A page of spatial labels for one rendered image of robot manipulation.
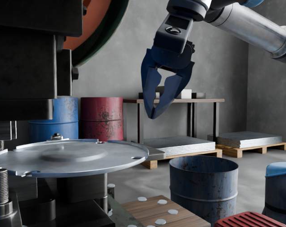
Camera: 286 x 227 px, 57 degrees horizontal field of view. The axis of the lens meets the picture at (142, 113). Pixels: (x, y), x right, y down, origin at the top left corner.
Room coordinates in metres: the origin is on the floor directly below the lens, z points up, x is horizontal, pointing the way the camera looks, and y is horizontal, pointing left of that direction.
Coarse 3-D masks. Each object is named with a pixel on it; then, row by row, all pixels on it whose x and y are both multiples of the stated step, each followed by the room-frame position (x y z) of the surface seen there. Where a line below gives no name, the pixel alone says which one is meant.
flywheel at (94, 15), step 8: (88, 0) 0.87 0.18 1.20; (96, 0) 0.87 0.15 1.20; (104, 0) 0.89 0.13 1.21; (88, 8) 0.86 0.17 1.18; (96, 8) 0.87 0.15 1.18; (104, 8) 0.89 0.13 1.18; (88, 16) 0.86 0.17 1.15; (96, 16) 0.87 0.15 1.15; (88, 24) 0.86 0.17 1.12; (96, 24) 0.87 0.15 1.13; (88, 32) 0.86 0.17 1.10; (72, 40) 0.83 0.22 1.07; (80, 40) 0.85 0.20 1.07; (64, 48) 0.82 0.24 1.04; (72, 48) 0.83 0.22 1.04
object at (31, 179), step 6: (30, 174) 0.40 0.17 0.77; (12, 180) 0.39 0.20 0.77; (18, 180) 0.39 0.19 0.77; (24, 180) 0.39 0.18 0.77; (30, 180) 0.40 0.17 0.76; (36, 180) 0.40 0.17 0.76; (12, 186) 0.39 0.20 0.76; (18, 186) 0.39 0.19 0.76; (24, 186) 0.39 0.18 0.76; (30, 186) 0.40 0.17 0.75; (36, 186) 0.40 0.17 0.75; (18, 192) 0.39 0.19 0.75; (24, 192) 0.39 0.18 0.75; (30, 192) 0.40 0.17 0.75; (36, 192) 0.40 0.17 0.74; (18, 198) 0.39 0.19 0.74; (24, 198) 0.39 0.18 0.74; (30, 198) 0.40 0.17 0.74
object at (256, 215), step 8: (232, 216) 0.29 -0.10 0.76; (240, 216) 0.29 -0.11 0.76; (248, 216) 0.29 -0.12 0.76; (256, 216) 0.29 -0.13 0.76; (264, 216) 0.29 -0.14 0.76; (216, 224) 0.27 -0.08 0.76; (224, 224) 0.27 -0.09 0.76; (232, 224) 0.27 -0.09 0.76; (240, 224) 0.27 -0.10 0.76; (248, 224) 0.27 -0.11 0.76; (256, 224) 0.27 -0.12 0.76; (264, 224) 0.27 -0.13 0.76; (272, 224) 0.27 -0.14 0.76; (280, 224) 0.27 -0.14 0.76
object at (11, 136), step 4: (0, 124) 0.42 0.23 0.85; (4, 124) 0.43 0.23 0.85; (8, 124) 0.43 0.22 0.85; (12, 124) 0.44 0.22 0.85; (0, 128) 0.42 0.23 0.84; (4, 128) 0.43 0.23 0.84; (8, 128) 0.43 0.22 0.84; (12, 128) 0.44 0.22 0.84; (0, 132) 0.42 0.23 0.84; (4, 132) 0.43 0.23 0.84; (8, 132) 0.43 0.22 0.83; (12, 132) 0.44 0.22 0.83; (0, 136) 0.42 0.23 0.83; (4, 136) 0.43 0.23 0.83; (8, 136) 0.43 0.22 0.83; (12, 136) 0.44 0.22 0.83; (0, 140) 0.42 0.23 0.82; (4, 140) 0.43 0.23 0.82
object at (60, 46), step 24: (0, 48) 0.38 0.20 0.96; (24, 48) 0.40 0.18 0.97; (48, 48) 0.41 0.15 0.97; (0, 72) 0.38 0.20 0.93; (24, 72) 0.40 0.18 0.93; (48, 72) 0.41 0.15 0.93; (72, 72) 0.46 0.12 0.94; (0, 96) 0.38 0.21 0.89; (24, 96) 0.40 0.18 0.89; (48, 96) 0.41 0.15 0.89
